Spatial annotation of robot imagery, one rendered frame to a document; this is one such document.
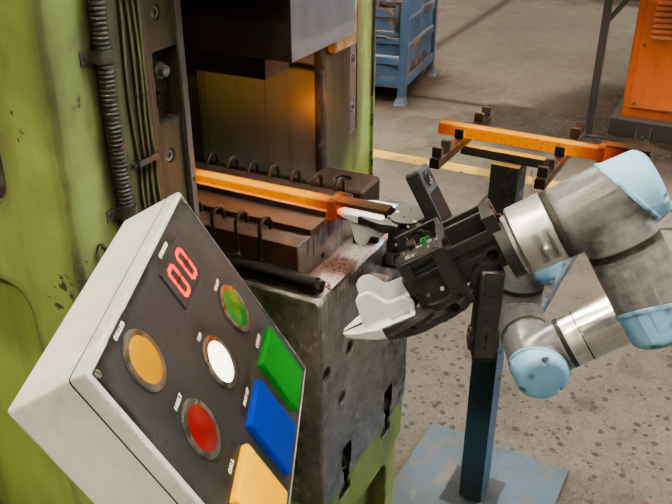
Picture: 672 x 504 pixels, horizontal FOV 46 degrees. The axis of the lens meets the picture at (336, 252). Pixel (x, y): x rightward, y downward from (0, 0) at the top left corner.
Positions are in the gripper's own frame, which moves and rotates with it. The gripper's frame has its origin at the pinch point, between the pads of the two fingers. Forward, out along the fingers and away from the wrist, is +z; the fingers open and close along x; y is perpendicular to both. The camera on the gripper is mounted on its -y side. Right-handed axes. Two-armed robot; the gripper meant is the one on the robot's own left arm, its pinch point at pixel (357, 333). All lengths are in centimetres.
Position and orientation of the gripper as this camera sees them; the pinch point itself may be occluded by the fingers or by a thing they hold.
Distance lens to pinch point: 90.4
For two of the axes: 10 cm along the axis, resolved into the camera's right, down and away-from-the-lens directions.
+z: -8.6, 4.3, 2.7
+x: -0.4, 4.7, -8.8
